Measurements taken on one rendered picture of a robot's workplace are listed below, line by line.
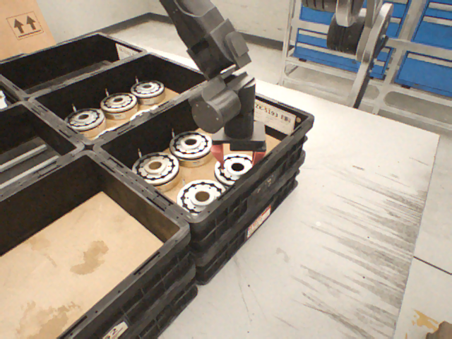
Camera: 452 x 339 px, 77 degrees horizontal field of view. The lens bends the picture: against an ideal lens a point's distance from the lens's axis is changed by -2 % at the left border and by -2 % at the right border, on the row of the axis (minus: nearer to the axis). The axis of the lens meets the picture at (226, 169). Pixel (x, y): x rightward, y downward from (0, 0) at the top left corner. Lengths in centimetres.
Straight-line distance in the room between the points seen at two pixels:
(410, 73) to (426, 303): 152
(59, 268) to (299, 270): 47
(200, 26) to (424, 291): 149
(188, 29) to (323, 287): 56
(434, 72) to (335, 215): 179
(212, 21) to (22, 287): 53
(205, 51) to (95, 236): 39
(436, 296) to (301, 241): 105
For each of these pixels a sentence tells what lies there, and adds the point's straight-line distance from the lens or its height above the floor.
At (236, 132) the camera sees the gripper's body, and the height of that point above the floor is 98.
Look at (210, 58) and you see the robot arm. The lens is 50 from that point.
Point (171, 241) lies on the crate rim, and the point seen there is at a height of 93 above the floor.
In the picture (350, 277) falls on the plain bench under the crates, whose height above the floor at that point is 70.
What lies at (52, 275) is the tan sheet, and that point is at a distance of 60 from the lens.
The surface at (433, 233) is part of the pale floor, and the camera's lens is 192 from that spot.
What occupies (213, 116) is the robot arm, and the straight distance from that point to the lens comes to 45.
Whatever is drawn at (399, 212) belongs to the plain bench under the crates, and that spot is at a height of 70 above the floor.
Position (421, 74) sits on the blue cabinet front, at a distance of 247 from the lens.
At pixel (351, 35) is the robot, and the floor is 89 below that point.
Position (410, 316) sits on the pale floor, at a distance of 159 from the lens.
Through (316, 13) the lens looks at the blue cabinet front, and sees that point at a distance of 251.
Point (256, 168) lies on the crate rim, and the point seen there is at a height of 93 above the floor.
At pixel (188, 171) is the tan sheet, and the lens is 68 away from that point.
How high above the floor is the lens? 130
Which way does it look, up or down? 43 degrees down
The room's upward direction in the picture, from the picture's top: straight up
